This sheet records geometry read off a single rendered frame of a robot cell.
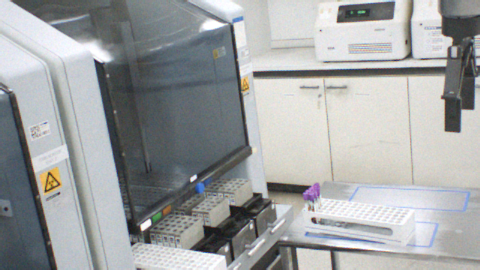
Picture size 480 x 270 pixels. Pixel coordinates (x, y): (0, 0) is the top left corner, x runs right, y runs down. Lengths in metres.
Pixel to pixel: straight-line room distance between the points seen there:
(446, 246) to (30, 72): 1.09
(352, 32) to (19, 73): 2.62
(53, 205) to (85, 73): 0.30
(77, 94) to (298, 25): 3.21
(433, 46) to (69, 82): 2.51
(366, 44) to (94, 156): 2.45
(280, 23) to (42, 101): 3.34
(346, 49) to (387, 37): 0.26
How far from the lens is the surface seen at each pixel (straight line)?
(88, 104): 1.43
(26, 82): 1.32
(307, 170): 4.02
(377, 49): 3.63
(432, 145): 3.69
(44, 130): 1.34
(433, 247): 1.66
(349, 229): 1.76
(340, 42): 3.70
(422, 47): 3.57
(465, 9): 1.21
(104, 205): 1.49
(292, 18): 4.49
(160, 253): 1.69
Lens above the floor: 1.60
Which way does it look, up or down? 16 degrees down
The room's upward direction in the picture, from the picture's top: 8 degrees counter-clockwise
